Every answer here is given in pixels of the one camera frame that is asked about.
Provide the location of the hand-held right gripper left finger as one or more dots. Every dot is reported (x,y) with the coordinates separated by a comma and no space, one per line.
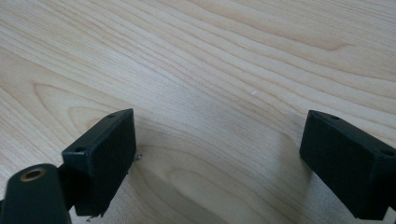
(102,155)

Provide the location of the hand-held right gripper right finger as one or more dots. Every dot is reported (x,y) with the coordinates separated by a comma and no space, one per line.
(345,168)

